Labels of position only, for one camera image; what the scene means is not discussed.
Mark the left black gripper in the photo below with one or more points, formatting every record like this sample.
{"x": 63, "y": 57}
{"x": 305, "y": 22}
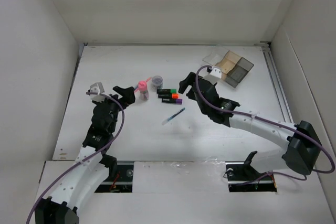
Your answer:
{"x": 127, "y": 98}

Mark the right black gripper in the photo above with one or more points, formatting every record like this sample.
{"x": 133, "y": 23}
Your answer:
{"x": 190, "y": 80}

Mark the pink capped bottle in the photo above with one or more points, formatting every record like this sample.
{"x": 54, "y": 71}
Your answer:
{"x": 143, "y": 89}

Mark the green cap highlighter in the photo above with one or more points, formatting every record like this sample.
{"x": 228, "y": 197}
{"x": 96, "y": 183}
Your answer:
{"x": 166, "y": 91}

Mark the clear jar purple clips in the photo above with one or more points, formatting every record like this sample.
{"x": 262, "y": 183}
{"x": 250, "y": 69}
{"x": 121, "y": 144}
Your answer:
{"x": 157, "y": 82}

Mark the purple cap highlighter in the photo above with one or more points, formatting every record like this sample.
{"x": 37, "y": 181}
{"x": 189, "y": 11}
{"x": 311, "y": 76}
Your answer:
{"x": 172, "y": 101}

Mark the orange cap highlighter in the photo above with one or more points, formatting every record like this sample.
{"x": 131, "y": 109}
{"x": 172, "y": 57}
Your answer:
{"x": 168, "y": 96}

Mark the teal gel pen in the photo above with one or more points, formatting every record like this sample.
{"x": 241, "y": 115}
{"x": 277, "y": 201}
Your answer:
{"x": 173, "y": 116}

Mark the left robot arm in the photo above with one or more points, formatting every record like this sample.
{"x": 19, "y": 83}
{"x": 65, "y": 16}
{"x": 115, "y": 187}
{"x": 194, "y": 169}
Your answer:
{"x": 66, "y": 197}

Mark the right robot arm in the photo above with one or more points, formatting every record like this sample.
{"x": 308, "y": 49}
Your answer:
{"x": 298, "y": 145}

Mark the compartmented organizer tray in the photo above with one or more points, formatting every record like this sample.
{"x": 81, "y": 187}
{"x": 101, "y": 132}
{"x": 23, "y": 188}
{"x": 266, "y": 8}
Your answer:
{"x": 234, "y": 67}

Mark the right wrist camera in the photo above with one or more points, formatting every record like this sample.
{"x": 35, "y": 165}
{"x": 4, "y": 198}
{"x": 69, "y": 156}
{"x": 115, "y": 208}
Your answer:
{"x": 214, "y": 74}

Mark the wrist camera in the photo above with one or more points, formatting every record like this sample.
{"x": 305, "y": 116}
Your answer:
{"x": 95, "y": 90}
{"x": 214, "y": 74}

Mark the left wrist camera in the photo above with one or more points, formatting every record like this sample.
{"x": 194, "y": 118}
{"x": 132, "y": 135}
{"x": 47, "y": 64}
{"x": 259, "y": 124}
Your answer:
{"x": 95, "y": 90}

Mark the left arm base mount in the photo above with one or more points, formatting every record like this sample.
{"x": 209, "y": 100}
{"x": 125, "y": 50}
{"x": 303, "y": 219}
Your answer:
{"x": 121, "y": 181}

